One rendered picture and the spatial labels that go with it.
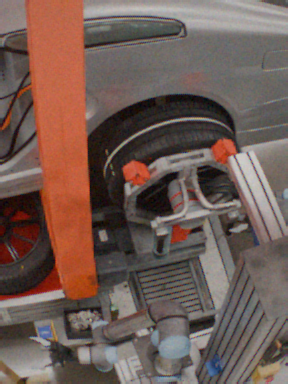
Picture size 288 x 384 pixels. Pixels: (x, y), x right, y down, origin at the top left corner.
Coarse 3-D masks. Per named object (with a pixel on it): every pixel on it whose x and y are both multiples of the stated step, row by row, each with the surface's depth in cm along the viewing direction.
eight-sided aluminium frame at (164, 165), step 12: (180, 156) 339; (192, 156) 341; (204, 156) 340; (156, 168) 342; (168, 168) 336; (180, 168) 339; (156, 180) 342; (132, 192) 345; (228, 192) 370; (132, 204) 356; (216, 204) 377; (132, 216) 364; (144, 216) 373; (156, 216) 380
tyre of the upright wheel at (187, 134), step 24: (144, 120) 345; (168, 120) 343; (192, 120) 344; (216, 120) 352; (120, 144) 349; (144, 144) 341; (168, 144) 337; (192, 144) 340; (120, 168) 346; (120, 192) 359
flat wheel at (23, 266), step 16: (32, 192) 399; (0, 208) 396; (16, 208) 396; (32, 208) 403; (0, 224) 396; (16, 224) 391; (32, 224) 393; (0, 240) 387; (32, 240) 387; (48, 240) 385; (16, 256) 382; (32, 256) 380; (48, 256) 383; (0, 272) 374; (16, 272) 374; (32, 272) 379; (48, 272) 395; (0, 288) 382; (16, 288) 384; (32, 288) 392
